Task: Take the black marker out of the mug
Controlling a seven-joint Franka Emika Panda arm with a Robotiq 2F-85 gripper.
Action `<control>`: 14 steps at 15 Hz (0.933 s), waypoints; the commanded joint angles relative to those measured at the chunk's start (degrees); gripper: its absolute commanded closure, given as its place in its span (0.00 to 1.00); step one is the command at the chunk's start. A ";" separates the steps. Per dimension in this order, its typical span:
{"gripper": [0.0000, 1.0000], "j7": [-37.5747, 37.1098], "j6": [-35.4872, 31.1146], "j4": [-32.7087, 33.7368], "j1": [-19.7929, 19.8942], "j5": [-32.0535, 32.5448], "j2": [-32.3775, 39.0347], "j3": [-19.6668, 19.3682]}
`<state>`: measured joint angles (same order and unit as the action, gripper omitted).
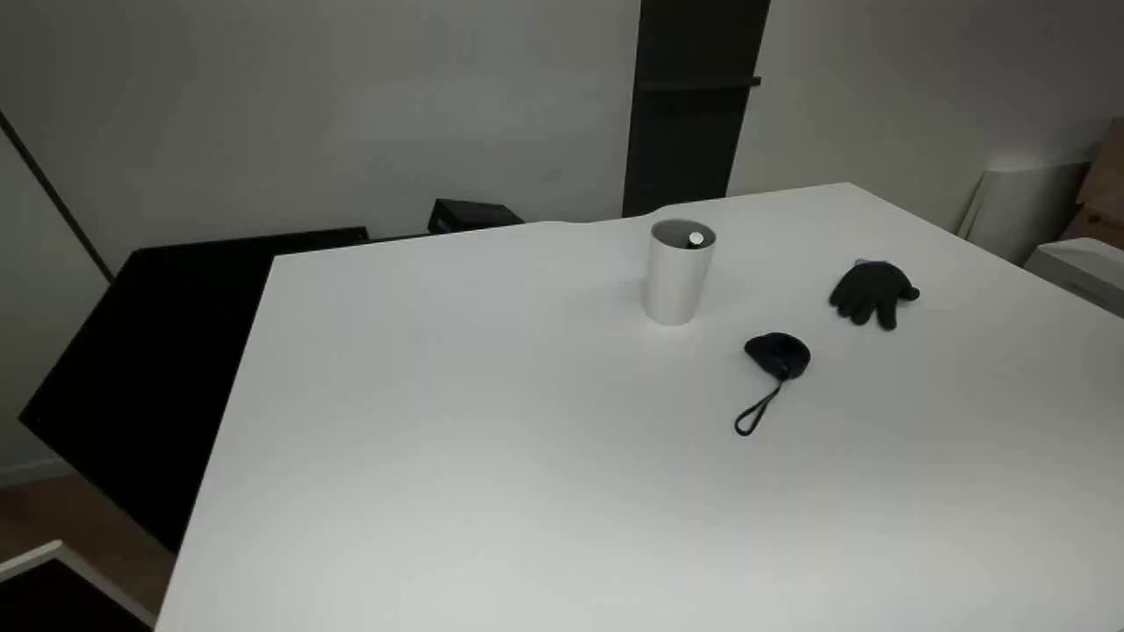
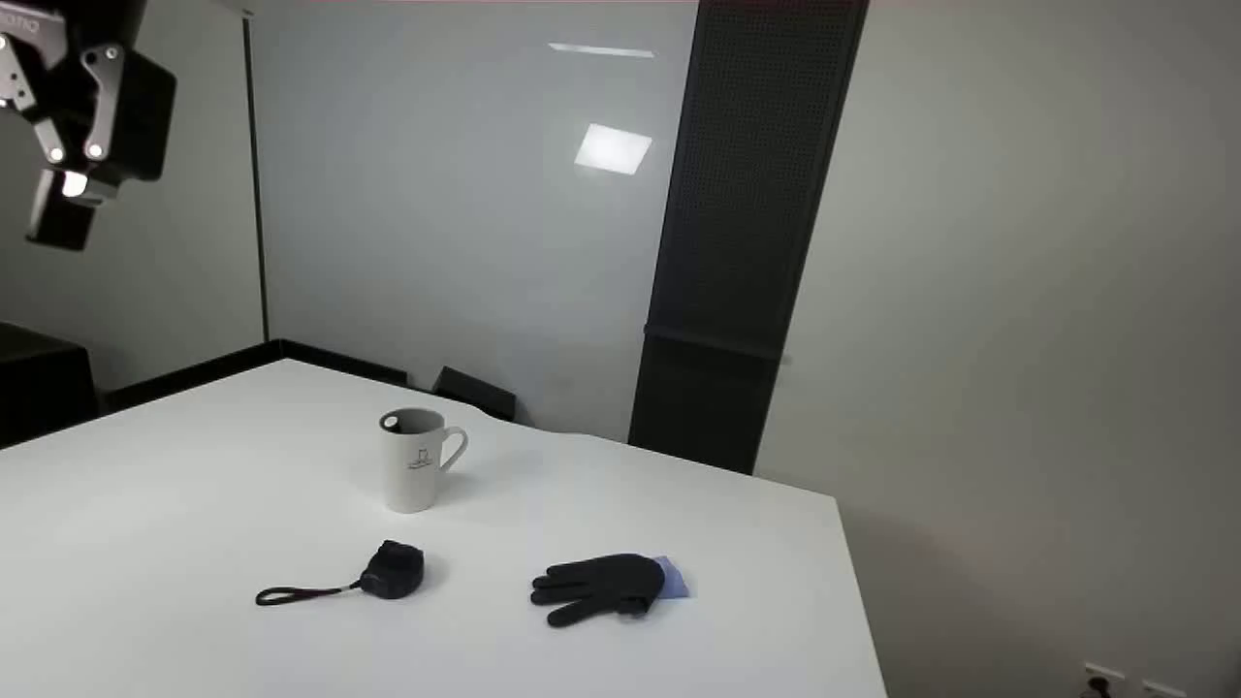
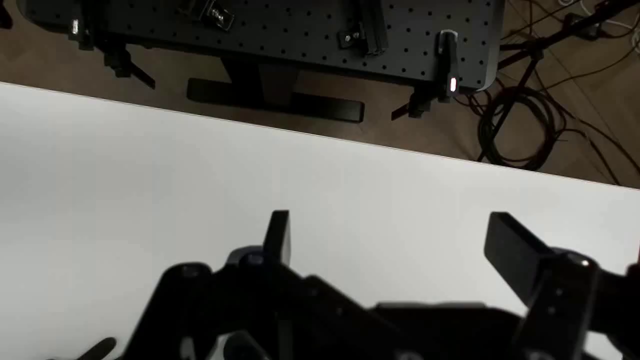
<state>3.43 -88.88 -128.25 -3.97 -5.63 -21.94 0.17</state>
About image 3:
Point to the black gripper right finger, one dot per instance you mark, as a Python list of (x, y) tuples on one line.
[(516, 256)]

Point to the black mounting bracket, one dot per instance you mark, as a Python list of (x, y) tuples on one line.
[(367, 31)]

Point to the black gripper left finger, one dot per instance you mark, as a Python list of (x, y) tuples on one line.
[(277, 240)]

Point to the black clamp with silver tip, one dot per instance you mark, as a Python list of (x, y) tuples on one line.
[(113, 57), (445, 67)]

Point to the black table base foot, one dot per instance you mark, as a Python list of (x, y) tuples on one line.
[(272, 100)]

